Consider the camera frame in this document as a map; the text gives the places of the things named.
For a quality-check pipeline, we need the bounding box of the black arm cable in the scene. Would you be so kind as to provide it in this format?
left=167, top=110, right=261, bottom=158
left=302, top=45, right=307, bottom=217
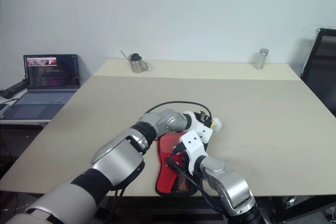
left=107, top=100, right=213, bottom=224
left=166, top=155, right=229, bottom=217

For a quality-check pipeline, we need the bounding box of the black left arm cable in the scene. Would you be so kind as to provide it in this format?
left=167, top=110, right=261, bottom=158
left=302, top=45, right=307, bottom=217
left=107, top=100, right=213, bottom=224

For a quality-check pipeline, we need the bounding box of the white ball with yellow print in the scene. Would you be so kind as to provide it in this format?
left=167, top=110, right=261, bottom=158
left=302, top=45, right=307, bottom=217
left=211, top=117, right=224, bottom=132

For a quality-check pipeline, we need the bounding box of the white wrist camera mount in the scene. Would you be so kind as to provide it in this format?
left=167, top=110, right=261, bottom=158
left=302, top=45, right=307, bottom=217
left=179, top=130, right=208, bottom=176
left=188, top=111, right=214, bottom=144

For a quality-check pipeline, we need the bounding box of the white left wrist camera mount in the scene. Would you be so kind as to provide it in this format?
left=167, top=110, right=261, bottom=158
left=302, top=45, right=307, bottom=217
left=188, top=111, right=214, bottom=144

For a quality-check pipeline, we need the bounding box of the black office chair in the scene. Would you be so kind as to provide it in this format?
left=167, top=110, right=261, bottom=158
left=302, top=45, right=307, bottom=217
left=300, top=27, right=336, bottom=118

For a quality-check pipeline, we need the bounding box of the red fabric pouch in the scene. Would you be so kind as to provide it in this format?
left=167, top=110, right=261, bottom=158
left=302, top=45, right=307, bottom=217
left=154, top=132, right=211, bottom=197

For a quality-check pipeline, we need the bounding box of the steel cup with handle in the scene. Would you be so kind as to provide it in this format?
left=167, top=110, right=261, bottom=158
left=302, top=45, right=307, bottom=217
left=128, top=52, right=149, bottom=73

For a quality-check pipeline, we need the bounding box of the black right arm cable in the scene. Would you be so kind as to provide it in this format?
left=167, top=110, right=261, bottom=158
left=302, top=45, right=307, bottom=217
left=166, top=155, right=229, bottom=217

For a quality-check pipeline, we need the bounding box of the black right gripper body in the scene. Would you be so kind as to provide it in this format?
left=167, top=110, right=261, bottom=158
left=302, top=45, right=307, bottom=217
left=166, top=142, right=191, bottom=174

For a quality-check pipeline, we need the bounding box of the long black device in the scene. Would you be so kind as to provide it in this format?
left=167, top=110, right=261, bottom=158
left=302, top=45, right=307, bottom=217
left=0, top=79, right=28, bottom=99

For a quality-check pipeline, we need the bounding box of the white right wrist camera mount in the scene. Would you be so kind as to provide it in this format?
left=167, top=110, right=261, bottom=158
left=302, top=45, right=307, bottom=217
left=179, top=130, right=208, bottom=176

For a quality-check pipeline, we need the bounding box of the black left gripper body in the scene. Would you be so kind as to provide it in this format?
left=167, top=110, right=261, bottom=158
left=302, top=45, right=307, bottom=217
left=195, top=110, right=214, bottom=129

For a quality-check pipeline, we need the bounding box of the glass jar with metal lid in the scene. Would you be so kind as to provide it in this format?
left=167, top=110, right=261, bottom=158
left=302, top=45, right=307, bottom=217
left=253, top=48, right=269, bottom=70

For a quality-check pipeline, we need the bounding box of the open grey laptop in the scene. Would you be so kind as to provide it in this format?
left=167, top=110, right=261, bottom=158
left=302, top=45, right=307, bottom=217
left=2, top=54, right=81, bottom=121

